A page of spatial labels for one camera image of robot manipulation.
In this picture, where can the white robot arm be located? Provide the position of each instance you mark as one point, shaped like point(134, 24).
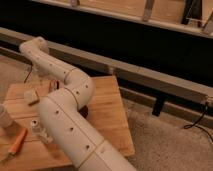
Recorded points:
point(59, 113)

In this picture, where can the white paper cup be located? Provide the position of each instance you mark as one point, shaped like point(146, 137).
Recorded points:
point(5, 118)

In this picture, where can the beige sponge block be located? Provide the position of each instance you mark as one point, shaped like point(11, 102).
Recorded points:
point(31, 96)

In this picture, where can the wooden table board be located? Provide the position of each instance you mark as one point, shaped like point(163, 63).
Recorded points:
point(106, 114)

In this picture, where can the orange handled tool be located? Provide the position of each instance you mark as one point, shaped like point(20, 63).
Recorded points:
point(16, 145)

